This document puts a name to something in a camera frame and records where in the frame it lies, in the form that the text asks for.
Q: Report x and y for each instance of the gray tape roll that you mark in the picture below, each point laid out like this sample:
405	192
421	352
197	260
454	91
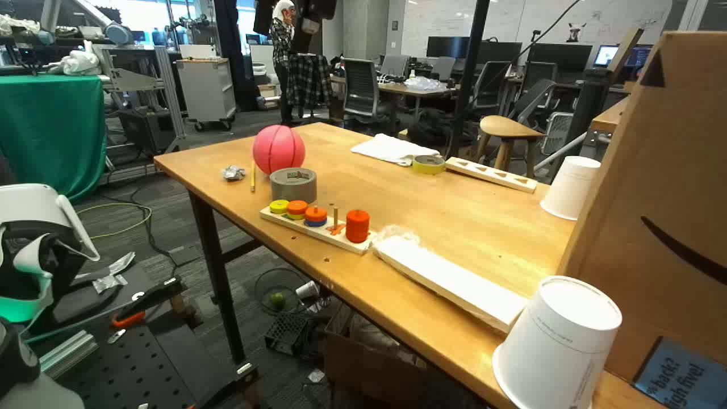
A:
293	184

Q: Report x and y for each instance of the pink basketball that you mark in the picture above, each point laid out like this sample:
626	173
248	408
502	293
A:
277	149

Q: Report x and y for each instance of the red-orange toy cylinder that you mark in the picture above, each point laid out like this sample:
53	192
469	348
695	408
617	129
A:
358	225

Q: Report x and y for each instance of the thin wooden toy peg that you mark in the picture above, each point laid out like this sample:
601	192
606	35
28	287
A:
335	219

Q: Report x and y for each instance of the small yellow-green container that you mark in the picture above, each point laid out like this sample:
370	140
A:
428	164

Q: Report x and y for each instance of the black bag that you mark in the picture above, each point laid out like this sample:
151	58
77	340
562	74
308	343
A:
431	127

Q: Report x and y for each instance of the white rectangular block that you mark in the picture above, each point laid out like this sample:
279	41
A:
445	276

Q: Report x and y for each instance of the small green ball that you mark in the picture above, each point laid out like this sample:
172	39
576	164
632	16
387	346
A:
277	300

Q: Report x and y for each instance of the white power strip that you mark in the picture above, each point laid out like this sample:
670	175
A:
492	173

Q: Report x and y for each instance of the crumpled foil ball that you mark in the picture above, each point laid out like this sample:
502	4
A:
231	173

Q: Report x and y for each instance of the plaid cloth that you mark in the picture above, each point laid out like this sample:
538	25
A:
308	81

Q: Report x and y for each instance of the wooden stool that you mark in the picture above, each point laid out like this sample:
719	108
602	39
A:
507	127

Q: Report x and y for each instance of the brown cardboard box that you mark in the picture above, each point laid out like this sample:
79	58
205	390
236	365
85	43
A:
370	370

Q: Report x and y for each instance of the black vertical pole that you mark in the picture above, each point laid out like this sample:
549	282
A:
470	68

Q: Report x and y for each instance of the black monitor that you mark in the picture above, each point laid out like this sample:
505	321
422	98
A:
560	58
445	45

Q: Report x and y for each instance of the standing person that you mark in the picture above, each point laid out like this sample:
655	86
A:
285	45

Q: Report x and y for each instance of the white cart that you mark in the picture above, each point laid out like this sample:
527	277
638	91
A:
205	86

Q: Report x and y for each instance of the white paper cup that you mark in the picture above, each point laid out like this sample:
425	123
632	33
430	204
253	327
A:
570	187
557	343

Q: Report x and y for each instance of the black perforated plate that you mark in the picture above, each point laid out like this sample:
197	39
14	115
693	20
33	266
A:
143	370

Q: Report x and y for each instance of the lit blue screen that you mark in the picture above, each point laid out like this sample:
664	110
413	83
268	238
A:
604	54

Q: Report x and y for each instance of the large cardboard box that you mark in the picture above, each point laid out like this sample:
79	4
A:
665	188

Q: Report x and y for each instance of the green tablecloth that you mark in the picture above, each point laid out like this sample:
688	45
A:
49	127

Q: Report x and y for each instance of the black table frame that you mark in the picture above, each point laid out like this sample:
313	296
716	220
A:
216	281

